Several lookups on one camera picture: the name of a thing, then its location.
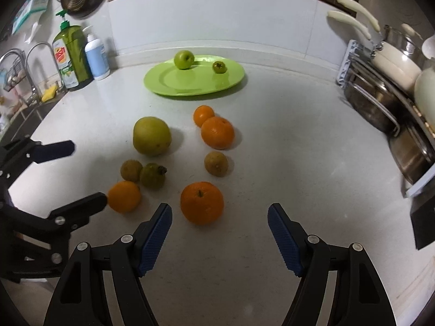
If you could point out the small orange mandarin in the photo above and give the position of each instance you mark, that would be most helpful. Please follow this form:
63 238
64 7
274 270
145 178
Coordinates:
201 114

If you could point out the white blue pump bottle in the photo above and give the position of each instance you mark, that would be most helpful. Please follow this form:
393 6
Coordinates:
96 55

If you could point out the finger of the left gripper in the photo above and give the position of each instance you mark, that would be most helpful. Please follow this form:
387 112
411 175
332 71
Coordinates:
77 214
42 153

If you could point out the large yellow-green pear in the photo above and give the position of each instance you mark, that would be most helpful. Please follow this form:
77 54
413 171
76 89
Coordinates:
151 136

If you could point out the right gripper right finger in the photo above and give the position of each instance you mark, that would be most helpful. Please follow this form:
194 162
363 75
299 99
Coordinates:
359 296

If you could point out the yellow sponge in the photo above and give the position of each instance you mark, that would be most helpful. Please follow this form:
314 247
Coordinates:
49 93

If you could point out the green plate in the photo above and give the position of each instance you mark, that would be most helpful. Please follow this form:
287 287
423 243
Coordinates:
165 79

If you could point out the white teapot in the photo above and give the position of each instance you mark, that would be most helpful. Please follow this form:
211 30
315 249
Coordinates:
424 88

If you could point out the brown kiwi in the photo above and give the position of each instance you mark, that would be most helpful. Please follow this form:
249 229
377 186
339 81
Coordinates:
130 170
216 163

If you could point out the green persimmon with stem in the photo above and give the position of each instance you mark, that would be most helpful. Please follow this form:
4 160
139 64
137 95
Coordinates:
152 176

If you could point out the medium orange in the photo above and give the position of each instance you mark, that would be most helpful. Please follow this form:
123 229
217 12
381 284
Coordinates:
218 133

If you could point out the stainless steel pot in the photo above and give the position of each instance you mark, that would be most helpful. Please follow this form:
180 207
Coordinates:
369 96

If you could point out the small orange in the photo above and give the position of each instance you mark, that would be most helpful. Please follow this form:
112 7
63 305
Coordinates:
124 197

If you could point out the green apple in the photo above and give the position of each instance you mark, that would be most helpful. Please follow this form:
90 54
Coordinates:
184 59

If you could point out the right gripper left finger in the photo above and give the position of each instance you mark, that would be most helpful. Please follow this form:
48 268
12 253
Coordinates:
80 298

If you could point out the large orange with stem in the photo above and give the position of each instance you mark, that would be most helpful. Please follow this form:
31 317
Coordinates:
202 203

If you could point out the green dish soap bottle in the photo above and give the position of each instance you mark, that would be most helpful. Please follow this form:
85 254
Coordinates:
69 50

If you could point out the cream saucepan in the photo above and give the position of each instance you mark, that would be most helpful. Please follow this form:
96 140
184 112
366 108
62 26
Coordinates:
396 56

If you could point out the metal dish rack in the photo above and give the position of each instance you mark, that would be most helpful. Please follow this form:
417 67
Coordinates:
409 113

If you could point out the small green persimmon on plate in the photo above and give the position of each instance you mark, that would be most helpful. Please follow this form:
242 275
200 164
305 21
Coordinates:
219 67

